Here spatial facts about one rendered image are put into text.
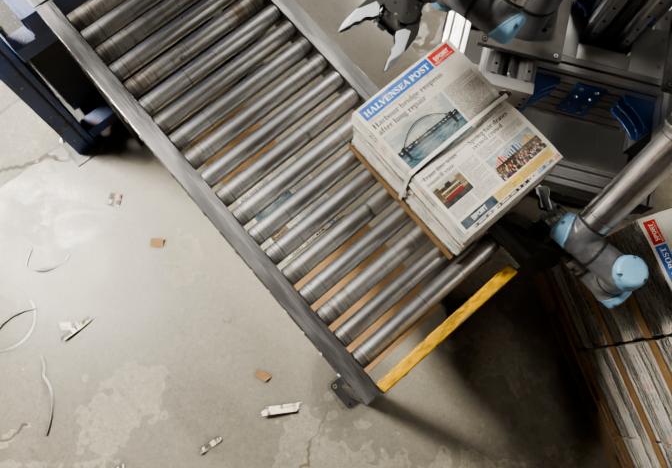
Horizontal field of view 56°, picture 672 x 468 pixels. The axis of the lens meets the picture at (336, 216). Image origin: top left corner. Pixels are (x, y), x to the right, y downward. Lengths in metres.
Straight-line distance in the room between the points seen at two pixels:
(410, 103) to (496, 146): 0.21
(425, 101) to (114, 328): 1.47
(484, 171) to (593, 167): 1.07
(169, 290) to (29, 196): 0.65
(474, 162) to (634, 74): 0.72
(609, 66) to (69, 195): 1.90
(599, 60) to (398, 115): 0.74
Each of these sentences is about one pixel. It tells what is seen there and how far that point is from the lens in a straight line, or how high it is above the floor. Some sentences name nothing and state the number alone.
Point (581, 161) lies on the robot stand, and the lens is 2.41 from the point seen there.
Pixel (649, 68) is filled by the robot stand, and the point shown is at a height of 0.73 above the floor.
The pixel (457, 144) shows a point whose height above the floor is 1.03.
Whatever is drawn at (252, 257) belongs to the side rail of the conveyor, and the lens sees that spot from 1.54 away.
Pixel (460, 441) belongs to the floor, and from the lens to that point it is 2.36.
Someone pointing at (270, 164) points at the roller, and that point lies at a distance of 1.61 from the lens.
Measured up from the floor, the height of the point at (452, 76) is 1.03.
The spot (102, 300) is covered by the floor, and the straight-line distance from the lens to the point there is 2.46.
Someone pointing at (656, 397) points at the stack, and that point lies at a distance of 1.99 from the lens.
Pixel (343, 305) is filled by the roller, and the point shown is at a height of 0.80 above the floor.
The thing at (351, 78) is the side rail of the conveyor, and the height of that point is 0.80.
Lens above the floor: 2.30
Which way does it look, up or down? 75 degrees down
